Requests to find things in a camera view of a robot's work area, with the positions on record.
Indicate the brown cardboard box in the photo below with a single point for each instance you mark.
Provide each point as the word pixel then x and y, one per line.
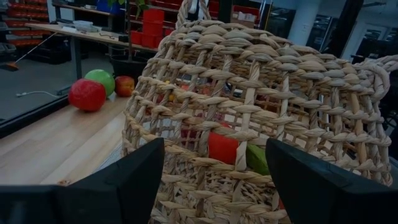
pixel 245 20

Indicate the shelf with red bins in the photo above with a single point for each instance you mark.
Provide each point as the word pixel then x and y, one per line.
pixel 25 23

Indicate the artificial plant in black pot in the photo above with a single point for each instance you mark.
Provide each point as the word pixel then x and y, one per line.
pixel 127 67

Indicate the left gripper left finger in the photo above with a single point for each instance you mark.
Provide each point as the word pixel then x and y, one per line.
pixel 109 199

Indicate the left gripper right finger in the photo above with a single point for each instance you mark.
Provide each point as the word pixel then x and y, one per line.
pixel 326 199

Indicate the green apple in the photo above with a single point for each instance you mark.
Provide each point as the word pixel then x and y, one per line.
pixel 104 79

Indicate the stacked red storage bins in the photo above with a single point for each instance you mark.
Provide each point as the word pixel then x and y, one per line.
pixel 152 28

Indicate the crimson red apple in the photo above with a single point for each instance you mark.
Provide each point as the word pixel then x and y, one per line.
pixel 87 95

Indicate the yellow bell pepper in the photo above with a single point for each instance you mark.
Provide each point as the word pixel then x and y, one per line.
pixel 171 96

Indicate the blue storage bin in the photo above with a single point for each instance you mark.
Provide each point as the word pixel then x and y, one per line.
pixel 107 6

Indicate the small green cucumber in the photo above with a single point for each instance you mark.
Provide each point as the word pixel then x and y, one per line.
pixel 256 158

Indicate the black aluminium table frame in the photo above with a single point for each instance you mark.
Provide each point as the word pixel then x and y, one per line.
pixel 31 116

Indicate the broom with orange head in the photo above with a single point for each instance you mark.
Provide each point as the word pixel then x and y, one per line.
pixel 11 66

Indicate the grey woven placemat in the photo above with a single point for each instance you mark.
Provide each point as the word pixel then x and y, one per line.
pixel 112 155

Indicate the white plastic tub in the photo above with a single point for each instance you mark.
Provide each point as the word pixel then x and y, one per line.
pixel 83 25

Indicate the wooden workbench grey legs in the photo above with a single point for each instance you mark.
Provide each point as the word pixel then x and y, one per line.
pixel 93 35

